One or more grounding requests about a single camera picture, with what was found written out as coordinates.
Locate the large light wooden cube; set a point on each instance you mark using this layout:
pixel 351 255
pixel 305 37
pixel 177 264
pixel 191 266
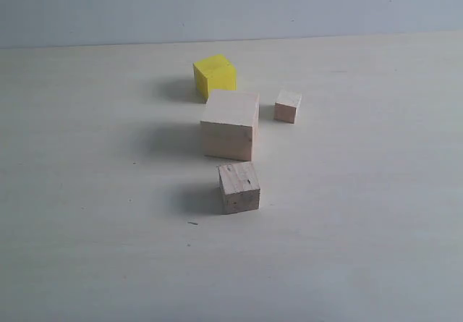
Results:
pixel 229 125

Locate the medium dark wooden cube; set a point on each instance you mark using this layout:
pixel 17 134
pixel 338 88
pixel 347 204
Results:
pixel 240 189

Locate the small light wooden cube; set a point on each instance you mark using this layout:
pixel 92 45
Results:
pixel 286 106

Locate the yellow cube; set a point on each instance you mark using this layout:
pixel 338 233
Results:
pixel 214 72

